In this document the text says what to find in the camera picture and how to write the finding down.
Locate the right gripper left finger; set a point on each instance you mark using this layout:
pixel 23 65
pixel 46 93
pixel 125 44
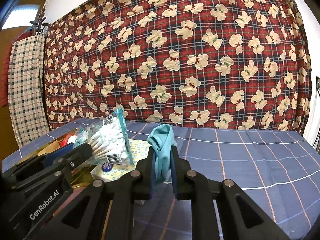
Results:
pixel 104 210

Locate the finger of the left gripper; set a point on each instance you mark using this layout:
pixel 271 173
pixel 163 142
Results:
pixel 65 162
pixel 37 167

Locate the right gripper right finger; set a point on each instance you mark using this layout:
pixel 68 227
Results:
pixel 220 210

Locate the red gold drawstring pouch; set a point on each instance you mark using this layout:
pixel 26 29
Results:
pixel 67 139

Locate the cotton swab plastic bag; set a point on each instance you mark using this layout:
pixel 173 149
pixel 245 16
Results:
pixel 107 138

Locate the teal cloth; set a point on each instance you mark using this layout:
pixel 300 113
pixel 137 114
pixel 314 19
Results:
pixel 162 139

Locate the round gold pink tin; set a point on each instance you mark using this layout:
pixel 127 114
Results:
pixel 80 185

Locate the blue plaid table cloth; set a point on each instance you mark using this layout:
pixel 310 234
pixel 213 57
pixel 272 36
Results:
pixel 279 170

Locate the floral tissue box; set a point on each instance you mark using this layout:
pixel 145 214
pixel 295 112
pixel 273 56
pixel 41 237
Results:
pixel 111 170

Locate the green white checked cloth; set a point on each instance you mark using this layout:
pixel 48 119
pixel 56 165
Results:
pixel 25 89

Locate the red plaid bear blanket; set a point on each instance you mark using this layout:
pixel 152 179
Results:
pixel 228 64

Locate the wall power socket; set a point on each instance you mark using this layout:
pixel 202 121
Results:
pixel 318 83

